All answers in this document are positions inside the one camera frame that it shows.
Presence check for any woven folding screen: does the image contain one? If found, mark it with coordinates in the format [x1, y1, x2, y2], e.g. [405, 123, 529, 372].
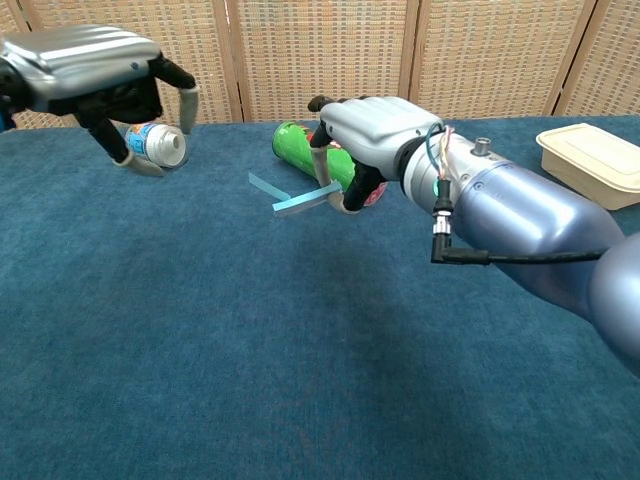
[0, 0, 640, 134]

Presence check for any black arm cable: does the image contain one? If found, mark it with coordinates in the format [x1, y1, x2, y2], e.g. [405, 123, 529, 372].
[430, 177, 609, 265]

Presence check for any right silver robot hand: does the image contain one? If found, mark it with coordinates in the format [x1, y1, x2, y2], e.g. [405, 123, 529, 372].
[306, 95, 445, 215]

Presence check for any clear jar with white lid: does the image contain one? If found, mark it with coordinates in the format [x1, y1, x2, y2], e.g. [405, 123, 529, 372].
[124, 121, 189, 170]

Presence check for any blue table cloth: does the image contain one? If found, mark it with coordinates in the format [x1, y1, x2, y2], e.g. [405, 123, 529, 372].
[0, 115, 640, 480]

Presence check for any green chips can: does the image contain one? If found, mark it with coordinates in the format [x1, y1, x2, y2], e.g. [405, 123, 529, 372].
[271, 121, 390, 208]

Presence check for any beige lidded food container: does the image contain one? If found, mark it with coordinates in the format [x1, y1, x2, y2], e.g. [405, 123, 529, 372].
[535, 122, 640, 212]

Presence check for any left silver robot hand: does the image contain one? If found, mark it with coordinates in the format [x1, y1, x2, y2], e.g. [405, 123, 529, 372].
[0, 24, 201, 178]

